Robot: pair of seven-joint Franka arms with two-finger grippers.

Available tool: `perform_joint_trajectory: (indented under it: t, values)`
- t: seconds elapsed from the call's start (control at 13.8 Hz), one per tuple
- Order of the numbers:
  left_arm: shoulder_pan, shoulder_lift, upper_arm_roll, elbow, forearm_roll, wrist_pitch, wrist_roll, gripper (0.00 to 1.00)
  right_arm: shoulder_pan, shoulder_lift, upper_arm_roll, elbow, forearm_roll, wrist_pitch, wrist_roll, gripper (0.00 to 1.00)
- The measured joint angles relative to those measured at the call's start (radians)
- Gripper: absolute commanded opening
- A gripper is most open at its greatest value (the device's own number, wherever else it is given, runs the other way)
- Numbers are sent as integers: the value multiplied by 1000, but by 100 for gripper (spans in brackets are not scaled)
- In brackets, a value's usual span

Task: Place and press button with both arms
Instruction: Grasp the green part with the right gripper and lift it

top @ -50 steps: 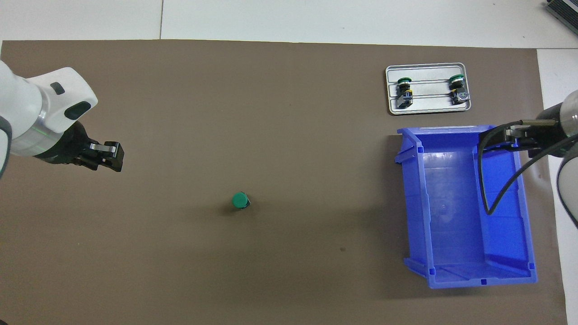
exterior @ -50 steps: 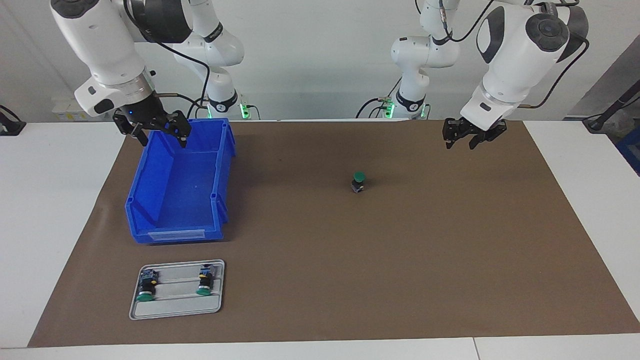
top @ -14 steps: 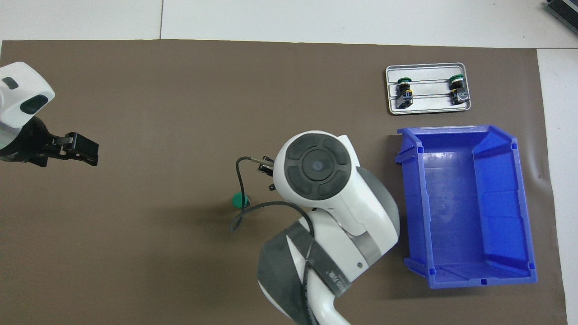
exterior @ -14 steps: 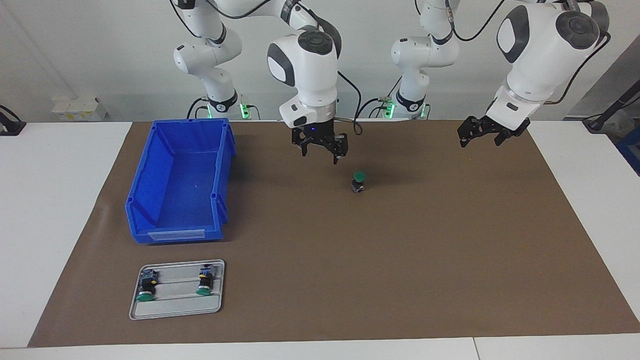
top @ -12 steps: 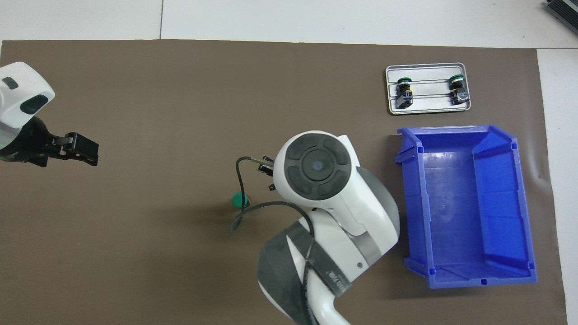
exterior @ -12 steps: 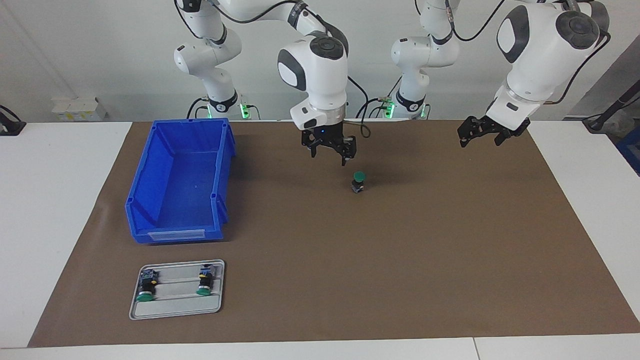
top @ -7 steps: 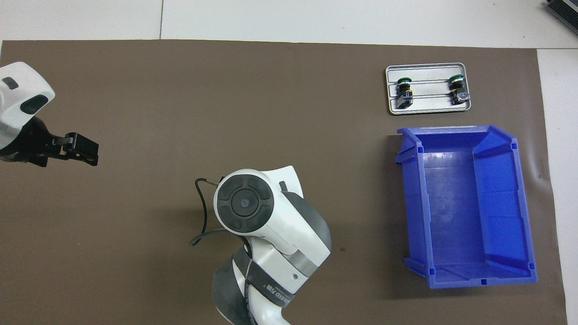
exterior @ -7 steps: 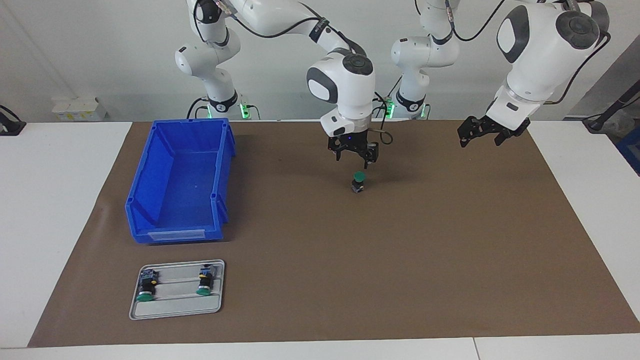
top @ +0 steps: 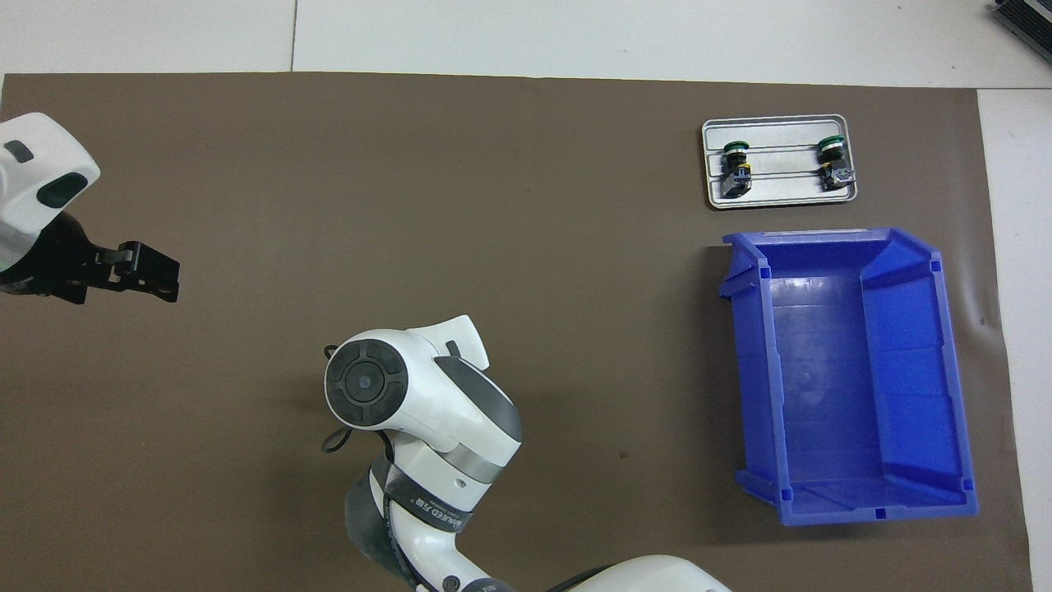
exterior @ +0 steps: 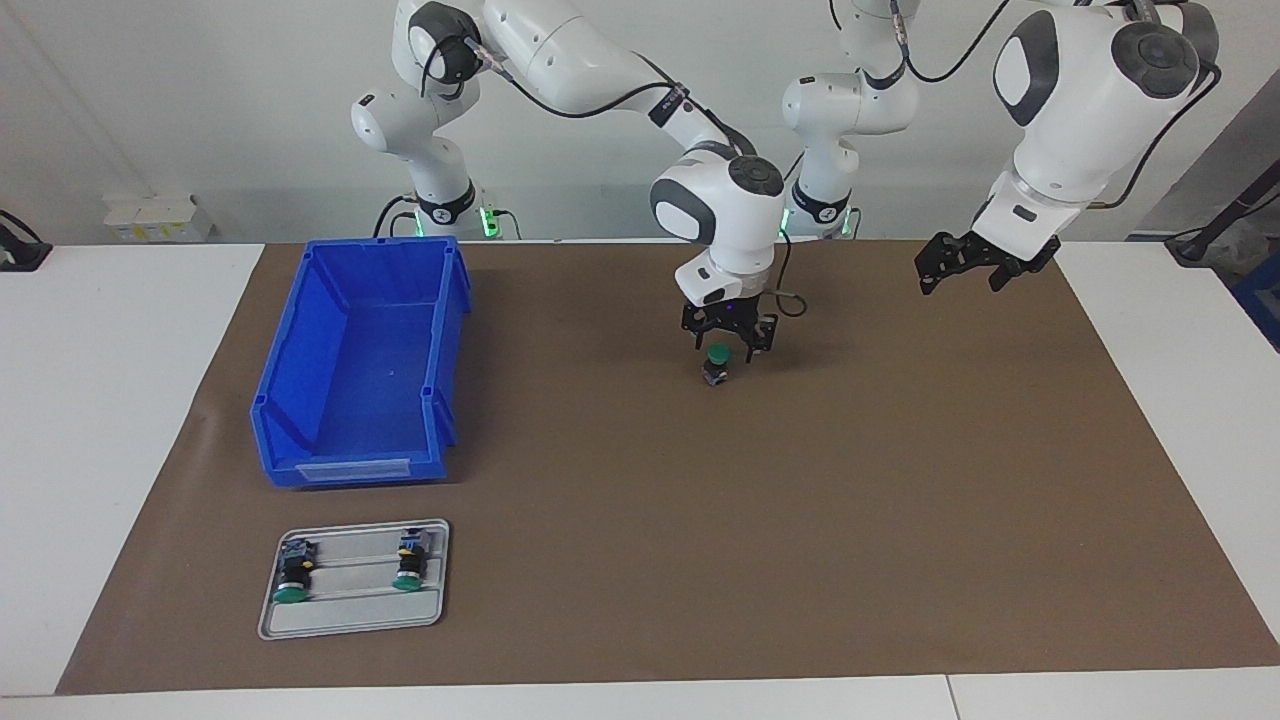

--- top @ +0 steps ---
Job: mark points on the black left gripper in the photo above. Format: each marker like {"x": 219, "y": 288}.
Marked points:
{"x": 49, "y": 263}

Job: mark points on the brown table mat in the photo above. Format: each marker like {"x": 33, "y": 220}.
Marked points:
{"x": 493, "y": 205}

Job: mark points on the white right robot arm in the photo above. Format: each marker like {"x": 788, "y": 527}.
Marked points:
{"x": 427, "y": 395}

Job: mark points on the blue plastic storage bin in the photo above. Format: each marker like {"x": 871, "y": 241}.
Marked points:
{"x": 822, "y": 395}

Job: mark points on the green push button switch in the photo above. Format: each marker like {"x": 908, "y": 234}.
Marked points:
{"x": 837, "y": 164}
{"x": 737, "y": 168}

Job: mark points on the grey metal tray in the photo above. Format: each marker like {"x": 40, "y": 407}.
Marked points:
{"x": 781, "y": 185}

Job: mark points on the dark keyboard device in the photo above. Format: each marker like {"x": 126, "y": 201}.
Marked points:
{"x": 1031, "y": 16}

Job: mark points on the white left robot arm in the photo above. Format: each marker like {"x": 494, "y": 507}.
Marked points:
{"x": 33, "y": 173}

